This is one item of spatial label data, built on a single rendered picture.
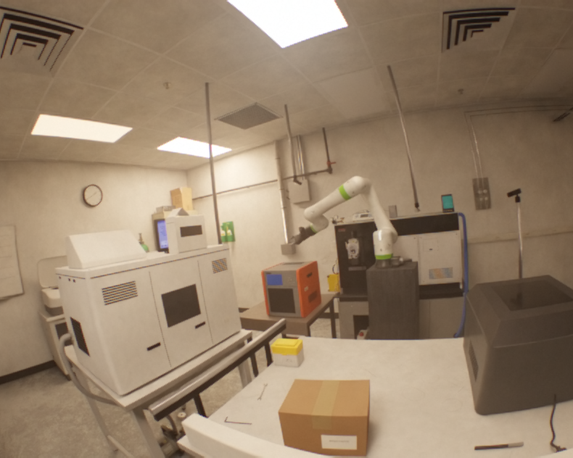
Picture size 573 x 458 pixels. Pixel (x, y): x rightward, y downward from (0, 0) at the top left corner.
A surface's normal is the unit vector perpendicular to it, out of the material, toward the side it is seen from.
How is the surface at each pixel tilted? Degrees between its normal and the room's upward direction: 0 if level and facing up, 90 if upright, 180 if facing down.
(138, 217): 90
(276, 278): 90
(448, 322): 90
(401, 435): 0
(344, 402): 0
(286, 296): 90
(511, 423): 0
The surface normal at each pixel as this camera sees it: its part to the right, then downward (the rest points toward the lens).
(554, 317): -0.43, -0.57
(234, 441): -0.12, -0.99
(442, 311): -0.47, 0.08
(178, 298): 0.88, -0.10
